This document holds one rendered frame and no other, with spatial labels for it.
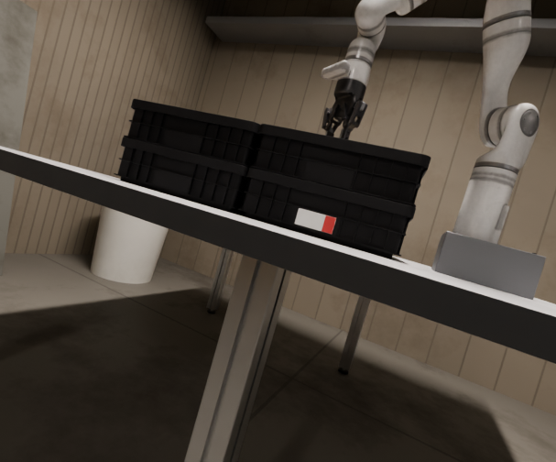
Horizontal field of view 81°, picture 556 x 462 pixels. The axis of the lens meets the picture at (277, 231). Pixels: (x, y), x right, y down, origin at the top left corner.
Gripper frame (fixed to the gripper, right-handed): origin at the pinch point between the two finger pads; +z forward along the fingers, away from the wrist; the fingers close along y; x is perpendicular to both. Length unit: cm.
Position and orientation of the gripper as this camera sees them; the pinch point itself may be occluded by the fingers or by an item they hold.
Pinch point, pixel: (335, 139)
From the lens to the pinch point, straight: 87.7
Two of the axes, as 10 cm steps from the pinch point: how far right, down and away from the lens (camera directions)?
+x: -8.2, -2.2, -5.2
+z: -2.8, 9.6, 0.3
